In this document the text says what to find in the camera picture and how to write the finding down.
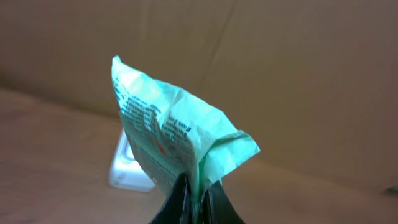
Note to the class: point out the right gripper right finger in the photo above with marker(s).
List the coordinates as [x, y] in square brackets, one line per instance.
[217, 209]

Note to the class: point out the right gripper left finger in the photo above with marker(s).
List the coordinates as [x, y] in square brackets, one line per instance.
[177, 207]

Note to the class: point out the teal wipes packet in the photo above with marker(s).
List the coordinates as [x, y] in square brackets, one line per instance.
[171, 131]

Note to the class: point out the white barcode scanner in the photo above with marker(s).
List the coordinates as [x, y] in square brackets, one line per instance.
[125, 172]

